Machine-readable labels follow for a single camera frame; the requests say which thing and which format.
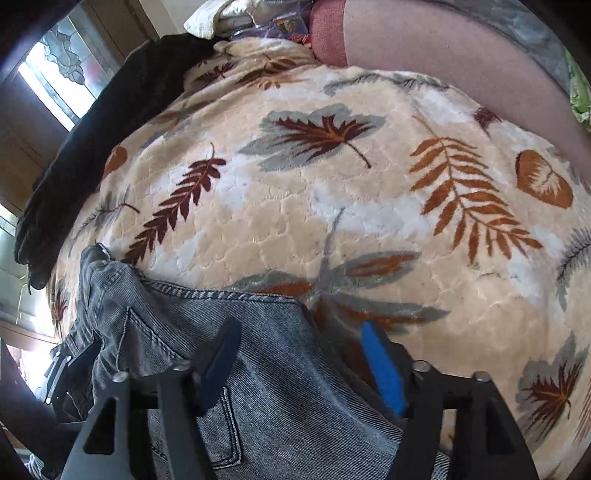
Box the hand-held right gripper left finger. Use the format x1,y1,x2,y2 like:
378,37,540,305
60,318,243,480

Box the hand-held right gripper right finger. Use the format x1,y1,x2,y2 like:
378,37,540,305
360,320,541,480

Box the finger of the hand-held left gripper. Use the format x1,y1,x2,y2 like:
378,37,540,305
44,339,102,411

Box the grey denim pants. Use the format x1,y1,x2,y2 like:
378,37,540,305
65,244,451,480

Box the leaf print fleece blanket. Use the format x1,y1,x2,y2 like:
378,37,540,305
46,37,591,480

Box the black garment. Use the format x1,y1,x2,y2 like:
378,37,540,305
14,33,222,291

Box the stained glass wooden window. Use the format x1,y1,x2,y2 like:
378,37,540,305
0,9,130,352

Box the pink bed sheet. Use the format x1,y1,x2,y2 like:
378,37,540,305
342,4,573,134

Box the dark pink cloth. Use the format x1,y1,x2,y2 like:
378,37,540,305
308,0,349,68

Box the green printed quilt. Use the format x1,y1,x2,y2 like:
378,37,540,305
561,48,591,123

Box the printed plastic bag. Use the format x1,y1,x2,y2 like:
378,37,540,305
222,9,315,44

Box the white cloth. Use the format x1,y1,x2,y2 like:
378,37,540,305
184,0,264,40

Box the grey quilt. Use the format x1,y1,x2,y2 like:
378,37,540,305
429,0,573,88

